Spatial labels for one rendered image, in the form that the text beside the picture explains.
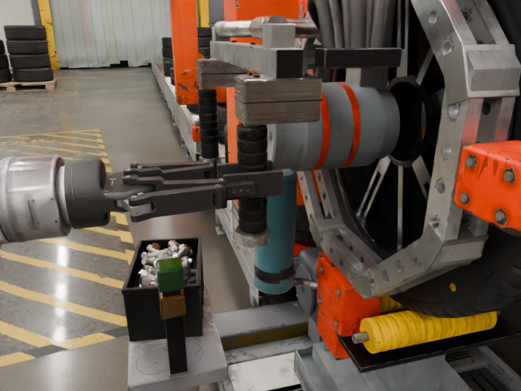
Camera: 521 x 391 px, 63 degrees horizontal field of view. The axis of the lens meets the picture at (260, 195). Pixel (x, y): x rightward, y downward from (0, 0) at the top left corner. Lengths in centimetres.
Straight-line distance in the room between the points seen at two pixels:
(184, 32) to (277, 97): 256
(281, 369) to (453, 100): 100
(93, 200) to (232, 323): 101
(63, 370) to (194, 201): 118
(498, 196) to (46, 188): 44
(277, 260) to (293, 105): 45
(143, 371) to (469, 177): 60
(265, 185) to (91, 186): 19
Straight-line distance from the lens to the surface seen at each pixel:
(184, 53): 302
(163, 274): 67
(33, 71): 881
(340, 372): 113
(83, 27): 1347
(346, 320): 83
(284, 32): 48
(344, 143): 66
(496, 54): 53
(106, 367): 154
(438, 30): 54
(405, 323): 79
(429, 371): 105
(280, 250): 86
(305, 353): 128
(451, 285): 69
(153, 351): 85
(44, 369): 160
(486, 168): 48
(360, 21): 50
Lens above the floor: 100
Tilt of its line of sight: 21 degrees down
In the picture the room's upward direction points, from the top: straight up
